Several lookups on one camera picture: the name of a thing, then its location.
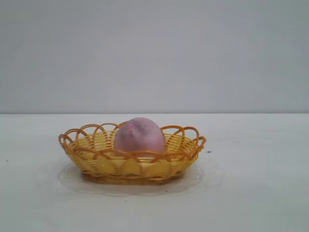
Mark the pink peach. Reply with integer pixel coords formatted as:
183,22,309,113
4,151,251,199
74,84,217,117
113,116,166,156

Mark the yellow woven wicker basket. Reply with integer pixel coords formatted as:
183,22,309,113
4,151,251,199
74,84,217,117
58,122,207,186

